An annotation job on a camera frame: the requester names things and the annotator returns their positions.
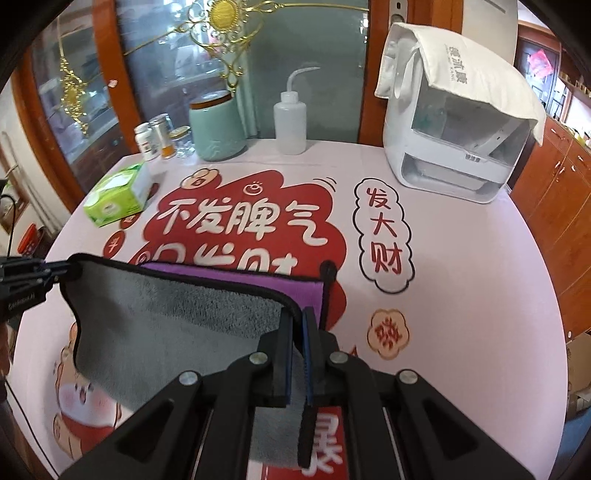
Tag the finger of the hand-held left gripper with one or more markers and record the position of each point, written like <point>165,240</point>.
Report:
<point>64,267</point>

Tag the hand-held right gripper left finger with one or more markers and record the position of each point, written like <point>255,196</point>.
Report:
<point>287,355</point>

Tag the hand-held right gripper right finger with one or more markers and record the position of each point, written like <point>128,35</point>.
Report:
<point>308,355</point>

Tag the grey and purple towel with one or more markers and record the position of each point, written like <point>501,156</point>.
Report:
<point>184,314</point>

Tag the red bucket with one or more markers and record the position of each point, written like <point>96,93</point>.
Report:
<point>31,240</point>

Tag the green tissue box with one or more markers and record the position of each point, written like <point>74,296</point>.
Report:
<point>115,194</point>

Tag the white medicine bottle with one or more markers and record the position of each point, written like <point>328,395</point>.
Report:
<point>144,143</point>

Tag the small glass jar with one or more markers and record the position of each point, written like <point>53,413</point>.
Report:
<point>182,143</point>

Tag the pink printed tablecloth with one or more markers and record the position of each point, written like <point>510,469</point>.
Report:
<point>461,277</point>

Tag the celadon ceramic canister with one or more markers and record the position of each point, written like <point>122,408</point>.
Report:
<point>217,129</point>

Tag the plastic wash bottle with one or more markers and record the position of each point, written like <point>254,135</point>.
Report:
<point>290,124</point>

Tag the white countertop appliance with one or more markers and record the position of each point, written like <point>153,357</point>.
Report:
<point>443,152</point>

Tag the cardboard box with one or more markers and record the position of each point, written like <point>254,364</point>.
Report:
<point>581,369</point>

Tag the wooden cabinet with drawers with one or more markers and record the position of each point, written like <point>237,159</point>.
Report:
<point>554,194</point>

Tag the glass door with gold ornament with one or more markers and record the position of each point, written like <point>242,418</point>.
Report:
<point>304,41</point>

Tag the white cloth appliance cover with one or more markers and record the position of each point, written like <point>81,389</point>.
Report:
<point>475,69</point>

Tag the red wall decoration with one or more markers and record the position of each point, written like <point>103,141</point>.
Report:
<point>541,63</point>

